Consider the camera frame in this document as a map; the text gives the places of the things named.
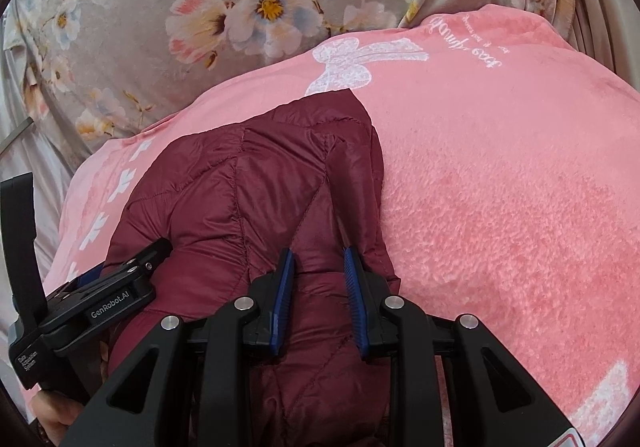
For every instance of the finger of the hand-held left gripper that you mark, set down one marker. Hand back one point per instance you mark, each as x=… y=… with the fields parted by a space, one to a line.
x=145 y=257

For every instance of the maroon puffer jacket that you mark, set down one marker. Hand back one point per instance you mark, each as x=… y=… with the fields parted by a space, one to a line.
x=240 y=187

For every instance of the grey pleated cloth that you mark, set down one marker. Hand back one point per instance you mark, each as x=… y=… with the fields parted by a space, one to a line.
x=610 y=2

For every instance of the person's left hand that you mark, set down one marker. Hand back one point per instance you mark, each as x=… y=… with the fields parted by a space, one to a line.
x=57 y=419

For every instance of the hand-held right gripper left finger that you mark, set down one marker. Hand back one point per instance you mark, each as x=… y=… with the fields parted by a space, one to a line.
x=282 y=299

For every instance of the pink blanket with white bows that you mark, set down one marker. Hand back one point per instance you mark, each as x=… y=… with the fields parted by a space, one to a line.
x=500 y=177

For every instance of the grey metal rod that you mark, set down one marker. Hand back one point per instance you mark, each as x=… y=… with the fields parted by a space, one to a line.
x=15 y=137

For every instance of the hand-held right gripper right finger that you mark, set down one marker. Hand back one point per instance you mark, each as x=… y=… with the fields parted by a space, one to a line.
x=356 y=307

